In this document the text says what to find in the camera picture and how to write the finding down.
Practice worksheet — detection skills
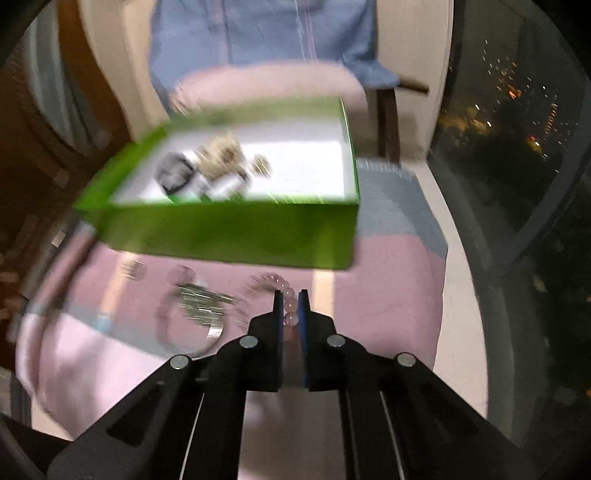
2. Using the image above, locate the silver bangle with green stones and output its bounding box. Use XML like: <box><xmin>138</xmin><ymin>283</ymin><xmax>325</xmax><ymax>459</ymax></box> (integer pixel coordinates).
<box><xmin>156</xmin><ymin>282</ymin><xmax>245</xmax><ymax>360</ymax></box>

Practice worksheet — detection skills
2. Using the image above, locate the black watch band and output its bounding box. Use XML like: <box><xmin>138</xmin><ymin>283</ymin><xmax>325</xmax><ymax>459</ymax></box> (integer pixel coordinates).
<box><xmin>154</xmin><ymin>152</ymin><xmax>195</xmax><ymax>196</ymax></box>

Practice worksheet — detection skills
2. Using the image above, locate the carved brown wooden chair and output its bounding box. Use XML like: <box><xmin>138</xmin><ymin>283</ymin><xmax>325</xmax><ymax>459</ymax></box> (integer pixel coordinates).
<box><xmin>1</xmin><ymin>1</ymin><xmax>131</xmax><ymax>325</ymax></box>

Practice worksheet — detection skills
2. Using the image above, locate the cream white wristwatch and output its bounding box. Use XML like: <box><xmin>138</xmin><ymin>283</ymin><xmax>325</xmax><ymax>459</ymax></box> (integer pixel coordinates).
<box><xmin>194</xmin><ymin>134</ymin><xmax>249</xmax><ymax>198</ymax></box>

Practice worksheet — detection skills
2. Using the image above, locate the dark wooden chair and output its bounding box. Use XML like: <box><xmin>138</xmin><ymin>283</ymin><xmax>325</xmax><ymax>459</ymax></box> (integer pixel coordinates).
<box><xmin>375</xmin><ymin>77</ymin><xmax>430</xmax><ymax>164</ymax></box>

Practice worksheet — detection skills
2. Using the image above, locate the pink beaded bracelet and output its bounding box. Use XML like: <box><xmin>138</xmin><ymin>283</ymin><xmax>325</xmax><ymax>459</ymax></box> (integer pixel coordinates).
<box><xmin>244</xmin><ymin>272</ymin><xmax>301</xmax><ymax>342</ymax></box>

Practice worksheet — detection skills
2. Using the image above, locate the pink cushion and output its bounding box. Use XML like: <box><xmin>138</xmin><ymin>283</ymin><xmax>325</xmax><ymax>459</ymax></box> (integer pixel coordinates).
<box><xmin>168</xmin><ymin>61</ymin><xmax>372</xmax><ymax>139</ymax></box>

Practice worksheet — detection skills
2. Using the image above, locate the blue plaid cloth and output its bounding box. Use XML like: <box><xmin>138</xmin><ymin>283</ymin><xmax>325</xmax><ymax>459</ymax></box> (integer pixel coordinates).
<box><xmin>149</xmin><ymin>1</ymin><xmax>400</xmax><ymax>112</ymax></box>

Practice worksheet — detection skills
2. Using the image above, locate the pink plaid cloth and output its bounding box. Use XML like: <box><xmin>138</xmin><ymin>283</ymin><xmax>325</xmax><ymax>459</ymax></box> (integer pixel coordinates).
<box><xmin>1</xmin><ymin>161</ymin><xmax>445</xmax><ymax>479</ymax></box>

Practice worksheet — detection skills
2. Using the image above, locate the green cardboard box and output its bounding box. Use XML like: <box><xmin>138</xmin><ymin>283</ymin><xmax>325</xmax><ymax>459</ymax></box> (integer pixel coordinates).
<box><xmin>75</xmin><ymin>98</ymin><xmax>361</xmax><ymax>270</ymax></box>

